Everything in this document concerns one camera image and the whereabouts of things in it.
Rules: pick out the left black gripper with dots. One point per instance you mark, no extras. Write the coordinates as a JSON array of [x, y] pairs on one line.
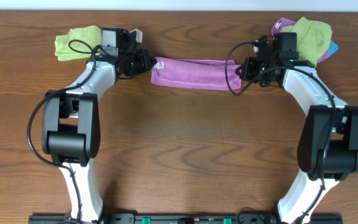
[[143, 62]]

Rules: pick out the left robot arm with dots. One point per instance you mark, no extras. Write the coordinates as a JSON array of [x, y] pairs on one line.
[[71, 132]]

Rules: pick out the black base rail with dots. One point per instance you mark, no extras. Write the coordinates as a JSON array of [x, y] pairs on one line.
[[129, 218]]

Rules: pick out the folded light green cloth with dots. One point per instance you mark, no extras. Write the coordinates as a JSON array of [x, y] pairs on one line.
[[72, 45]]

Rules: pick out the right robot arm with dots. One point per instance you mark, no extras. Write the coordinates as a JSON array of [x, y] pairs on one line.
[[328, 148]]

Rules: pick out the crumpled olive green cloth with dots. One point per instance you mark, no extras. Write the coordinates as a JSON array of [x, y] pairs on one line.
[[311, 40]]

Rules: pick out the blue cloth under pile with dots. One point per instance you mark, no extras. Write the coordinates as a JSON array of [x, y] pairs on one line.
[[330, 51]]

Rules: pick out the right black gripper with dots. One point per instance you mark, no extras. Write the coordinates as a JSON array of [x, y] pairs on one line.
[[247, 73]]

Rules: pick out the purple microfibre cloth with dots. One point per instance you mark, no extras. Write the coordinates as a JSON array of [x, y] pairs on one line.
[[195, 74]]

